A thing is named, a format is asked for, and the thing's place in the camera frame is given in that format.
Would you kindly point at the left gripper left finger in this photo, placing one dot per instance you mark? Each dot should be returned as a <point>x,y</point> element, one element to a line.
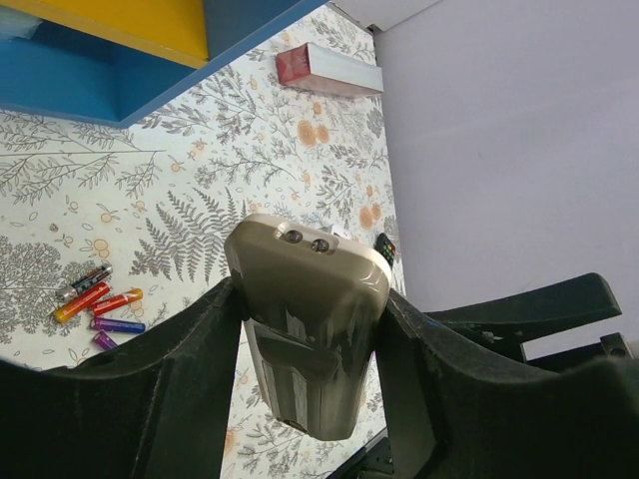
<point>156,406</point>

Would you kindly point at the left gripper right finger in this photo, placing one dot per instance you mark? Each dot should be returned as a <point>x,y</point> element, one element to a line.
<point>461,401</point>

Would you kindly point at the black remote control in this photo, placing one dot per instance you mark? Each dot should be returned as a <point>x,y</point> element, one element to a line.
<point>384,246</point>

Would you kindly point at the white grey remote control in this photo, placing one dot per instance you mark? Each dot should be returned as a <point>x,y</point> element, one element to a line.
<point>336,230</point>

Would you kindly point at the purple blue battery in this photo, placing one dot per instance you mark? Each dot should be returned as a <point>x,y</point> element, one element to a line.
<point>118,326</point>

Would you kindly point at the red orange battery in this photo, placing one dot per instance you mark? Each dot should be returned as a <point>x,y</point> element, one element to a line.
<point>104,306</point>

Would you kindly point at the red yellow battery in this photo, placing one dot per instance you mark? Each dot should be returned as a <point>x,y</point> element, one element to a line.
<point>83,301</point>

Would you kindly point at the floral table mat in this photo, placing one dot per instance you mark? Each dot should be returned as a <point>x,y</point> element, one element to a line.
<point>156,201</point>

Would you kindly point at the blue shelf unit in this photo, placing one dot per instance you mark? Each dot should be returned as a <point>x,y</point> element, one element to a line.
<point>114,62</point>

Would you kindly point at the silver red long box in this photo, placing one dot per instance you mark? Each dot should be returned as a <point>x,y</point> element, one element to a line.
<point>310,67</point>

